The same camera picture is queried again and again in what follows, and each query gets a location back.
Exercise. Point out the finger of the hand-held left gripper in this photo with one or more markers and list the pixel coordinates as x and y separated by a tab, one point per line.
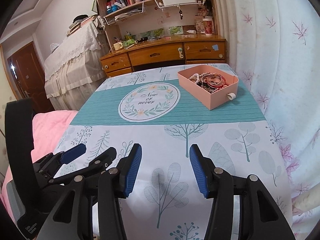
105	156
73	152

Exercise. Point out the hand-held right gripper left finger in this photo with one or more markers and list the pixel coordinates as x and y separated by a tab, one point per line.
131	172

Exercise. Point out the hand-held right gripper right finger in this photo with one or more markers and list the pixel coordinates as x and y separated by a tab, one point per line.
198	172

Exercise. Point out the pink storage box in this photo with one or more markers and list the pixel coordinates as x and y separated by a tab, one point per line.
220	102

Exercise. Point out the red bangle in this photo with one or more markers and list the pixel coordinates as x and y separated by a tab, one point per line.
223	82

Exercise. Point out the pink blanket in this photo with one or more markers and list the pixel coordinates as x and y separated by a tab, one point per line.
50	130

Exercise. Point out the brown wooden door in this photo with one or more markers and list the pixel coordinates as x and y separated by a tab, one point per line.
27	75

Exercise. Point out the white lace furniture cover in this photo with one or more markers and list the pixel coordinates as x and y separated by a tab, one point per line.
75	62

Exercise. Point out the cream container with beads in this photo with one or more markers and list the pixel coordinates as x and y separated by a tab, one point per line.
118	47

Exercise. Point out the stack of books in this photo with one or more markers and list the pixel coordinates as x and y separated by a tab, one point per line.
75	28

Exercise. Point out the white drawer lock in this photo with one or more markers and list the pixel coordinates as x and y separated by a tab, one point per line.
180	53

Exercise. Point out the black tube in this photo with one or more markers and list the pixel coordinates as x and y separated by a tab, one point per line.
142	39

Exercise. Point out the black hat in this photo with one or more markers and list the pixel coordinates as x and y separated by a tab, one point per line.
80	17

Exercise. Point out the row of green picture tiles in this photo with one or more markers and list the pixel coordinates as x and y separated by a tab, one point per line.
158	32

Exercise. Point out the white leaf print curtain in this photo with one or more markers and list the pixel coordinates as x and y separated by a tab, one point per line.
275	55

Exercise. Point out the small white tube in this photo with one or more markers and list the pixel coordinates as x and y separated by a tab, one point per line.
190	31

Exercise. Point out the red paper cup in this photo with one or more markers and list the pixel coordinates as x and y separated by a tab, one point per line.
208	26

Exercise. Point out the white patterned mug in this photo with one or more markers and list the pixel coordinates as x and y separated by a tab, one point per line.
198	25

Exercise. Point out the blue packages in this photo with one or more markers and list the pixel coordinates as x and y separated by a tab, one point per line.
111	7

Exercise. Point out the hanging keys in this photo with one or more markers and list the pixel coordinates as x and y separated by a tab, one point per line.
180	15

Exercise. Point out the white oblong box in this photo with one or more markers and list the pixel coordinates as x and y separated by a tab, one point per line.
178	0

